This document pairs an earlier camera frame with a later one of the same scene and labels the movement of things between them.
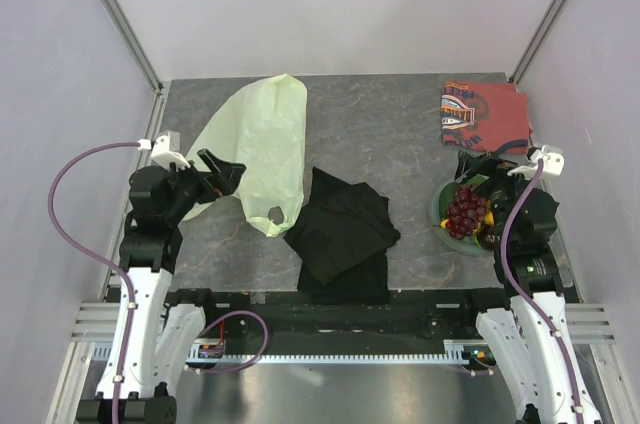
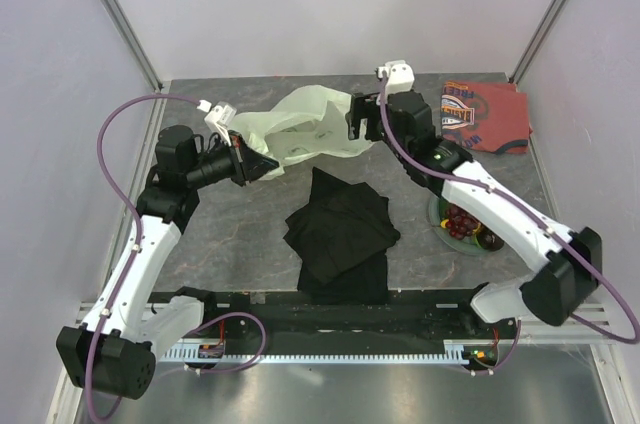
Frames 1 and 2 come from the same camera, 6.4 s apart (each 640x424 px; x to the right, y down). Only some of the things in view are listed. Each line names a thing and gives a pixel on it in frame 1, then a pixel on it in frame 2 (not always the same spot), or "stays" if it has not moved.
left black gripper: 224,175 -> 248,165
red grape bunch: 465,213 stays
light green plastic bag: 264,128 -> 313,122
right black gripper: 468,165 -> 364,106
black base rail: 341,315 stays
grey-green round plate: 464,246 stays
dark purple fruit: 490,238 stays
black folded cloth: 341,238 stays
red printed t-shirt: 485,116 stays
